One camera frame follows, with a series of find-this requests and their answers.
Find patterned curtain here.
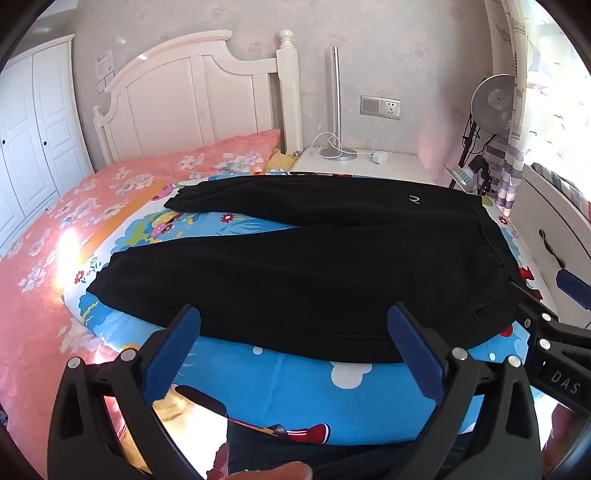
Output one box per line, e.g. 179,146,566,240
496,0,532,213

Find silver table lamp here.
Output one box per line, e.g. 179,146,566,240
320,46,358,163

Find blue cartoon printed blanket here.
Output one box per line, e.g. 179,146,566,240
62,168,561,446

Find grey wall socket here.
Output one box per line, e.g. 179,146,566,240
360,95,402,121

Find white nightstand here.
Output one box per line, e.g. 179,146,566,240
288,148,437,188

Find pink floral quilt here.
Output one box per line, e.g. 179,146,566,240
0,128,282,480

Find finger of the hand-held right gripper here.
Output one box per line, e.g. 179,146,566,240
508,279,566,356

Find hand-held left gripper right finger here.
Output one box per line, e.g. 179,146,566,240
387,302,542,480

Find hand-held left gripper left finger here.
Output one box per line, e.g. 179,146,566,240
46,305,222,480

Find white cable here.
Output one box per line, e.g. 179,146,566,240
310,131,393,160

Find white painted furniture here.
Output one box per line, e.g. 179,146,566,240
512,161,591,328

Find white wooden headboard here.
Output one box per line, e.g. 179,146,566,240
92,28,303,167

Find black pants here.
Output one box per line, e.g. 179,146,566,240
87,176,525,365

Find white wardrobe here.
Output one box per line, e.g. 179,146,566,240
0,34,95,259

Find yellow pillow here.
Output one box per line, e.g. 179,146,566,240
265,150,301,171

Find grey standing fan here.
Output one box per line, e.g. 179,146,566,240
459,74,515,192

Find person's left hand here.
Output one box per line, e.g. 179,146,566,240
240,460,315,480

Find striped bedding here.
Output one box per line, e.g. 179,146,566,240
531,162,591,208

